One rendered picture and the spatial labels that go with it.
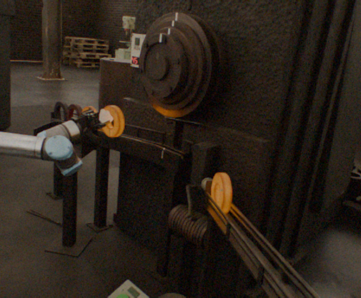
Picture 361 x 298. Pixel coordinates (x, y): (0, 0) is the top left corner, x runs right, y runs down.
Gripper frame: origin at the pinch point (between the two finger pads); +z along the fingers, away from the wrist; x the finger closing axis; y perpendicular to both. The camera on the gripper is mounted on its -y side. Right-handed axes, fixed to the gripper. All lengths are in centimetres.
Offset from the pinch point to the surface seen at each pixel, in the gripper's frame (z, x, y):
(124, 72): 162, 216, -59
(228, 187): -3, -73, -7
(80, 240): -23, 25, -80
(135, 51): 38.1, 23.7, 20.0
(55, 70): 263, 630, -150
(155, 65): 15.9, -18.5, 24.1
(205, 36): 29, -37, 36
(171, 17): 31, -16, 42
